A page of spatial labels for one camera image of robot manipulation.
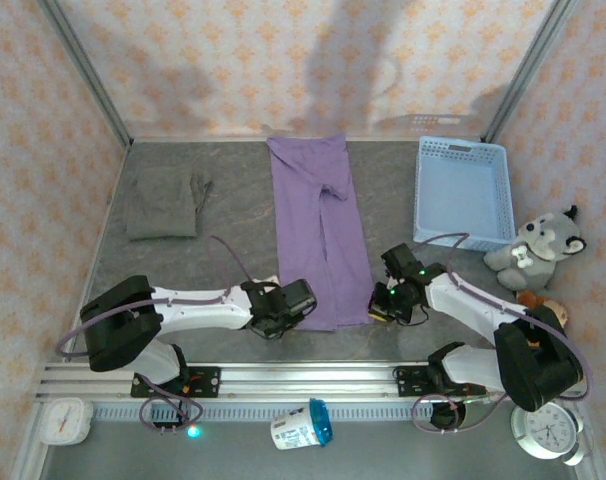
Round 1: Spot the square white timer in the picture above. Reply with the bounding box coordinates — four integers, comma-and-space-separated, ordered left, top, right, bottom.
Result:
37, 397, 94, 446

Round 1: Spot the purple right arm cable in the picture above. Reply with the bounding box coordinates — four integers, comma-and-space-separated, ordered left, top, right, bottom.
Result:
411, 232, 594, 434

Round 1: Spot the grey garment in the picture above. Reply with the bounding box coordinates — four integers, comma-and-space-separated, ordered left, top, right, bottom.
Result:
122, 167, 215, 242

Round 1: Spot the round white alarm clock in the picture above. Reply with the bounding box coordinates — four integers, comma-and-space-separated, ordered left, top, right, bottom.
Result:
511, 402, 597, 466

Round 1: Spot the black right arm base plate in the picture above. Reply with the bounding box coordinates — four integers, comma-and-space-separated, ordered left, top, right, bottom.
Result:
392, 366, 484, 399

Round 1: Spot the white cup with blue lid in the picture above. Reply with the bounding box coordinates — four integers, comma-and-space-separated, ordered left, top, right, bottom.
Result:
269, 397, 334, 451

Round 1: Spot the brown plush bear toy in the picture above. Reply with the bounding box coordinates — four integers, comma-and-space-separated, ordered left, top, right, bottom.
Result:
516, 291, 570, 326

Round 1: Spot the grey plush wolf toy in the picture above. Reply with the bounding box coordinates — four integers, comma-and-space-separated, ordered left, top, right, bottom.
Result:
483, 204, 587, 291

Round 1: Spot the blue plastic laundry basket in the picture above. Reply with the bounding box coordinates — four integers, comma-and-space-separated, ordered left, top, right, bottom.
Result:
412, 135, 517, 251

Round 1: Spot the aluminium frame post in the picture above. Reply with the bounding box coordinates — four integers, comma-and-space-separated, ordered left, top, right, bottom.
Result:
482, 0, 579, 144
36, 0, 134, 147

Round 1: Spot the black cable port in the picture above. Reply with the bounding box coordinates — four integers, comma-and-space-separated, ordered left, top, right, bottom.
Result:
151, 404, 182, 435
429, 402, 468, 432

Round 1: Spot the aluminium mounting rail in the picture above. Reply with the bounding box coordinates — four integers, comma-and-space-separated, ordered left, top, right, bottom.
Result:
35, 360, 584, 401

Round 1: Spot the purple t-shirt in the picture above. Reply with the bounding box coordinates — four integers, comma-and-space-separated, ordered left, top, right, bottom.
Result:
266, 132, 375, 333

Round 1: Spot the aluminium frame bar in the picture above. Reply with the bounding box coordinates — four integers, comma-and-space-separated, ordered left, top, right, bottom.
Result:
130, 133, 484, 144

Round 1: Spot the grey slotted cable duct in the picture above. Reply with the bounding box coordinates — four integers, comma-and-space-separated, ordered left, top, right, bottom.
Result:
90, 402, 522, 421

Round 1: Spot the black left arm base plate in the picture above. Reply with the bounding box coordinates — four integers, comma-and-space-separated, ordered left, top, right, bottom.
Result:
130, 367, 221, 399

